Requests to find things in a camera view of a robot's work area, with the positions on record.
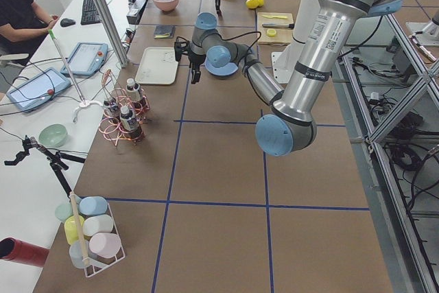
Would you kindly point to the steel muddler rod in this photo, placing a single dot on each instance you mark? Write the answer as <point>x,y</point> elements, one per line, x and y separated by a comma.
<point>289,26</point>

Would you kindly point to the yellow plastic knife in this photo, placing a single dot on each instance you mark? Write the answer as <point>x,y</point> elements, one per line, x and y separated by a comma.
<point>275,16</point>

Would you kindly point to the red cylinder canister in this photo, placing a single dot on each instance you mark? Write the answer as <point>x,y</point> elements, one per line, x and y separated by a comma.
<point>18,251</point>

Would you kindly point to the pink plastic cup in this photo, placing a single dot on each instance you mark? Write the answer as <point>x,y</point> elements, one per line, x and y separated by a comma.
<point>105,245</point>

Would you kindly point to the white wire cup basket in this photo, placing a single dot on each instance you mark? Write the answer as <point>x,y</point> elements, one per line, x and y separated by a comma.
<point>79,252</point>

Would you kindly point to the green small bowl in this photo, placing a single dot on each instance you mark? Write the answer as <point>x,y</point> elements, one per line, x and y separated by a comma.
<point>53,136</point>

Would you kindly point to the half lemon slice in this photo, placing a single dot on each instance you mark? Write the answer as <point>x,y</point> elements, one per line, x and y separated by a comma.
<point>271,32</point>

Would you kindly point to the grey folded cloth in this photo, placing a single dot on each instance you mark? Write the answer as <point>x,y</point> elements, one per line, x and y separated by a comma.
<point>164,31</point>

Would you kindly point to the wooden cutting board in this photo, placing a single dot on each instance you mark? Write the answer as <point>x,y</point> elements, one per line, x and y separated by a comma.
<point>283,37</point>

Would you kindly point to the black keyboard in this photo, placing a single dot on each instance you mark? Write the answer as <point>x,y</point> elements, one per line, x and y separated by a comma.
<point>90,15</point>

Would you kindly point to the seated person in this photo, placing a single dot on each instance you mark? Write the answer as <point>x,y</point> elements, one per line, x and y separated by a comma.
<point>24,26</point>

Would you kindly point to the blue round plate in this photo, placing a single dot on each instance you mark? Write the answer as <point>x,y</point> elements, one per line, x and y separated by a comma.
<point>224,71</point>

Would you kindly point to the yellow plastic cup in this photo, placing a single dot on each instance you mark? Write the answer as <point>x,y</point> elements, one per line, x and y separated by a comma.
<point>70,230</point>

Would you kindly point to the black computer mouse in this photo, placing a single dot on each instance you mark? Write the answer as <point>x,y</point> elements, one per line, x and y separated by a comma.
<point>67,22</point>

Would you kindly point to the cream bear tray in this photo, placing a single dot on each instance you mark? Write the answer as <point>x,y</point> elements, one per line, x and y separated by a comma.
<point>157,67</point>

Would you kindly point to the white plastic cup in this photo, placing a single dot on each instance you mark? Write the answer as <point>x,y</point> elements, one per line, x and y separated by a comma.
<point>98,224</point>

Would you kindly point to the blue teach pendant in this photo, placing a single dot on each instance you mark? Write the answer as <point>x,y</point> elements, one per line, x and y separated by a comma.
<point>38,90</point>
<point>87,58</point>

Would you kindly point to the aluminium frame post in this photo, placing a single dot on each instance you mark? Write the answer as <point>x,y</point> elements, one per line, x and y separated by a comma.
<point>111,31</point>

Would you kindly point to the blue plastic cup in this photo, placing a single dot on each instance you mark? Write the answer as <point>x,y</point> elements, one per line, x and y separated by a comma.
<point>93,205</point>

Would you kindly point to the copper wire bottle rack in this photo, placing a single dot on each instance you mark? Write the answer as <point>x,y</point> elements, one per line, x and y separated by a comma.
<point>115,133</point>

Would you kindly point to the dark drink bottle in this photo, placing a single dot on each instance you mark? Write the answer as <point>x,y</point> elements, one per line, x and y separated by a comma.
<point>130,123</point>
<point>112,110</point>
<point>134,92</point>

